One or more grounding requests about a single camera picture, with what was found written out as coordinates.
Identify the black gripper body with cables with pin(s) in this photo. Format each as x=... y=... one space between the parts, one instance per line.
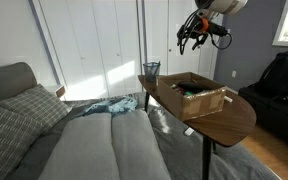
x=199 y=28

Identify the green pen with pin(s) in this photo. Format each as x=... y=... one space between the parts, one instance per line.
x=157 y=68

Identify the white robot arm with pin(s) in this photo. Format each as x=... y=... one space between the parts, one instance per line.
x=213 y=8

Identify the clear plastic pen cup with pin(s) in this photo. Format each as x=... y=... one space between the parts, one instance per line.
x=149 y=69

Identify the cardboard box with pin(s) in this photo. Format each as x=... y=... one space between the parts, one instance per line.
x=187 y=104

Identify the white marker on table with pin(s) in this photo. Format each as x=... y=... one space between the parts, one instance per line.
x=228 y=99

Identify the black backpack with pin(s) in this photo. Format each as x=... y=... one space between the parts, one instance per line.
x=274 y=79

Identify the white closet doors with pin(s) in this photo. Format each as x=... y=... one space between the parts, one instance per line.
x=98 y=47

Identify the wooden oval side table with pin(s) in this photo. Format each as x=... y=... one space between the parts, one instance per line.
x=228 y=127

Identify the light blue crumpled cloth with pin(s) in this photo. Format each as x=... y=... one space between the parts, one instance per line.
x=113 y=106

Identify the grey bed blanket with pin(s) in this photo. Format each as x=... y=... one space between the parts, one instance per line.
x=182 y=154

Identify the light grey long pillow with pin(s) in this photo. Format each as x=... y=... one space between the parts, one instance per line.
x=84 y=151
x=137 y=152

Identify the plaid grey pillow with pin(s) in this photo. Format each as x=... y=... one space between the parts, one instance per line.
x=39 y=104
x=17 y=133

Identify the grey upholstered headboard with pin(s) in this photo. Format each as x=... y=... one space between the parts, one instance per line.
x=15 y=79

